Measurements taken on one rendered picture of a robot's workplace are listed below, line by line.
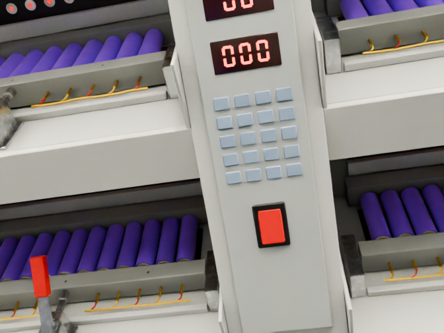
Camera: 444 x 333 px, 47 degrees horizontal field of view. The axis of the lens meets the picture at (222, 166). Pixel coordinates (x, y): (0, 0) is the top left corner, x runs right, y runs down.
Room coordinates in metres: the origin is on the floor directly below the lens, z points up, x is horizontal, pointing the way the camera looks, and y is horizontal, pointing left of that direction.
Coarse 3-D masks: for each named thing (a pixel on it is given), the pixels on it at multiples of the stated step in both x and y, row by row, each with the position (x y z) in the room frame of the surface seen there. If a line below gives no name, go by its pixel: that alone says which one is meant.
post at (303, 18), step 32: (192, 64) 0.36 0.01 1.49; (192, 96) 0.36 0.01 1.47; (320, 96) 0.35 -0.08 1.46; (192, 128) 0.36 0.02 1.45; (320, 128) 0.35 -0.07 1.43; (320, 160) 0.35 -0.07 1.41; (320, 192) 0.35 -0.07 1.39; (320, 224) 0.35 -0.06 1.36; (224, 256) 0.36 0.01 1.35; (224, 288) 0.36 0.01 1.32
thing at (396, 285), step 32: (352, 160) 0.51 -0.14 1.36; (384, 160) 0.50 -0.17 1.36; (416, 160) 0.50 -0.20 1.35; (352, 192) 0.49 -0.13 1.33; (384, 192) 0.48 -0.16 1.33; (416, 192) 0.47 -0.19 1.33; (352, 224) 0.48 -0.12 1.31; (384, 224) 0.44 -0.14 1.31; (416, 224) 0.44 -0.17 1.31; (352, 256) 0.40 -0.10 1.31; (384, 256) 0.41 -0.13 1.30; (416, 256) 0.40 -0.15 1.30; (352, 288) 0.39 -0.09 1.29; (384, 288) 0.39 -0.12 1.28; (416, 288) 0.38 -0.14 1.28; (352, 320) 0.34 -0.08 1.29; (384, 320) 0.37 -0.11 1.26; (416, 320) 0.36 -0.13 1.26
